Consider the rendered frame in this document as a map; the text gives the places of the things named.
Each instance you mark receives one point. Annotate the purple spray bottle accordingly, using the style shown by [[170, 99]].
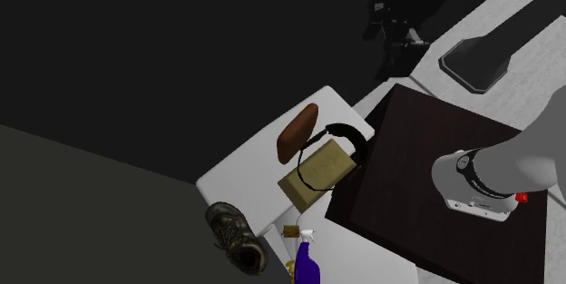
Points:
[[306, 265]]

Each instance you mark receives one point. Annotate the dark robot stand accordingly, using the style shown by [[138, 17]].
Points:
[[406, 155]]

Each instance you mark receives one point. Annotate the black rectangular block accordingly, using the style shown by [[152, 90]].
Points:
[[475, 64]]

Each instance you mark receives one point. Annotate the tan rectangular box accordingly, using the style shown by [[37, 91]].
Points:
[[323, 170]]

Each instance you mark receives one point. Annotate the dark brown boot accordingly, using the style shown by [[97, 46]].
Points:
[[239, 241]]

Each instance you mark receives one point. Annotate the small yellow object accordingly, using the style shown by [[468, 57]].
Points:
[[290, 270]]

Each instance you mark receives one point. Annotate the small tan cube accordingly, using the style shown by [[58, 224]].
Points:
[[291, 231]]

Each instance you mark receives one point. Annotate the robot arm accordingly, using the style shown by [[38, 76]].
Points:
[[508, 161]]

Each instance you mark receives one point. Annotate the black headphones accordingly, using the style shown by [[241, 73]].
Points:
[[353, 135]]

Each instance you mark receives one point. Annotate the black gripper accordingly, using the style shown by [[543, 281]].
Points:
[[398, 17]]

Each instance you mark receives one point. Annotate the brown oval loaf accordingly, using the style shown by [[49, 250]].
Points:
[[296, 135]]

